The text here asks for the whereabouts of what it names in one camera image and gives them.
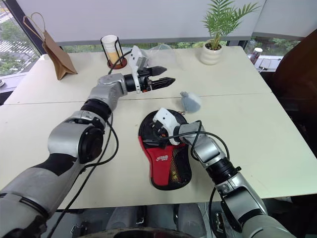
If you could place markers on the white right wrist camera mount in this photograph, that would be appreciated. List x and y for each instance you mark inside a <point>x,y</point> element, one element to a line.
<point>167,117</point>

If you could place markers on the white paper cup stack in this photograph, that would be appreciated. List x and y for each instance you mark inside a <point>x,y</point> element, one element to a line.
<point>110,45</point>

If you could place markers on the wide white roller blind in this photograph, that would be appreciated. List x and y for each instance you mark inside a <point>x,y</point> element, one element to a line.
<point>136,19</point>

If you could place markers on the black metal bracket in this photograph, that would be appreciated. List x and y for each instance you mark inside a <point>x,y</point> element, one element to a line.
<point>218,221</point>

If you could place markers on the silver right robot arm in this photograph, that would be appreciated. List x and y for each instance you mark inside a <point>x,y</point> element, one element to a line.
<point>237,188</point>

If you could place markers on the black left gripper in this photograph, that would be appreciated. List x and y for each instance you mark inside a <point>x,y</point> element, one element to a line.
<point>144,80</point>

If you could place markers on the clear plastic bag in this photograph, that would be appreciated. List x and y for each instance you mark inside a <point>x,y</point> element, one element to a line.
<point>162,53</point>

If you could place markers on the yellow-green object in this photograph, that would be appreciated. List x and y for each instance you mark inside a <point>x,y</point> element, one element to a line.
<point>176,176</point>

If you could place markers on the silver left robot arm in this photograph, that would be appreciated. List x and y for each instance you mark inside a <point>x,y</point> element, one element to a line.
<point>67,138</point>

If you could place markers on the green palm plant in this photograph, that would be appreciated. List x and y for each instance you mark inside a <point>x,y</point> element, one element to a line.
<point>223,17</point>

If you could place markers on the narrow white roller blind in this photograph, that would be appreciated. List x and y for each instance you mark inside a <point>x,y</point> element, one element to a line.
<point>287,17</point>

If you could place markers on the dark brown wooden panel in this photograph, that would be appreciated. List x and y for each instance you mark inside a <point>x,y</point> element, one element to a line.
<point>297,74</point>

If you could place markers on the cup stack in holder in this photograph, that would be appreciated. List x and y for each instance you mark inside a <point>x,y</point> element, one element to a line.
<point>119,64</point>

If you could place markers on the brown paper bag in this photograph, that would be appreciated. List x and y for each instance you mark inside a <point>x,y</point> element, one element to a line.
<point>58,59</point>

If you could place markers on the red white can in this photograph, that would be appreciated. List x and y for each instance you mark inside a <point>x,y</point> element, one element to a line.
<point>257,55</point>

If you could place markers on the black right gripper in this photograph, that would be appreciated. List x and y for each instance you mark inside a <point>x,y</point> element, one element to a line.
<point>161,135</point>

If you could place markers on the white ribbed plant pot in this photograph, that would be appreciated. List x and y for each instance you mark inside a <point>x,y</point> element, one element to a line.
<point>211,55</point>

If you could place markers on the black red paddle case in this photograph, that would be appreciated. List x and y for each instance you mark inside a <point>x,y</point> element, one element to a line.
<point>161,171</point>

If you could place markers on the grey blue wad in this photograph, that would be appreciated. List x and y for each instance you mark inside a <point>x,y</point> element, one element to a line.
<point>192,102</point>

